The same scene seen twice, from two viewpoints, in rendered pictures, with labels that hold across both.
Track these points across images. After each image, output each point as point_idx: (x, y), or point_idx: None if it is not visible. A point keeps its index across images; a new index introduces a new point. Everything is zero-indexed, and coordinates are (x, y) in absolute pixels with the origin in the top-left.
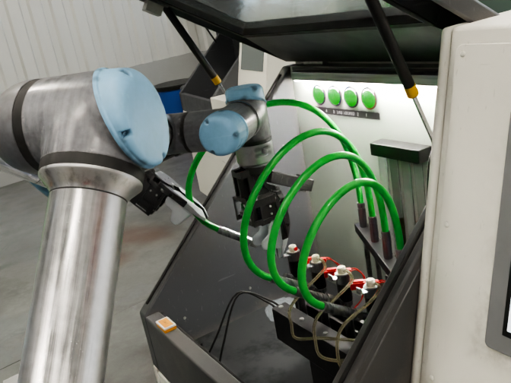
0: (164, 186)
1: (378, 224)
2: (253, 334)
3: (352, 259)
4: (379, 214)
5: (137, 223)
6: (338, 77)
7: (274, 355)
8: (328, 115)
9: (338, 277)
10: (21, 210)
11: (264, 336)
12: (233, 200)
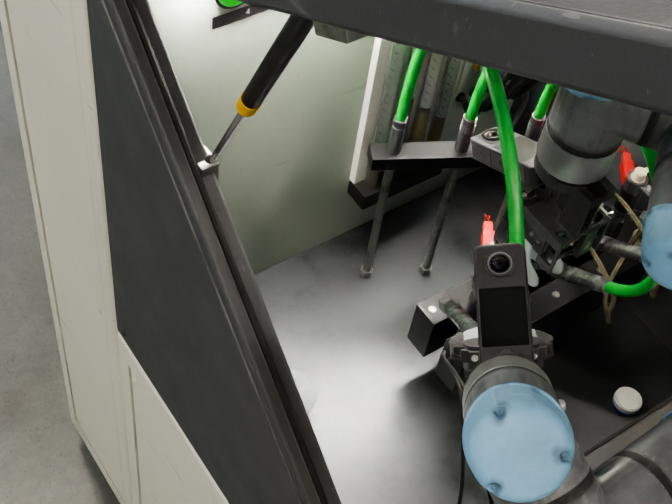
0: (551, 342)
1: (329, 139)
2: (335, 461)
3: (248, 234)
4: (550, 98)
5: None
6: None
7: (411, 429)
8: (251, 17)
9: (603, 208)
10: None
11: (346, 442)
12: (561, 248)
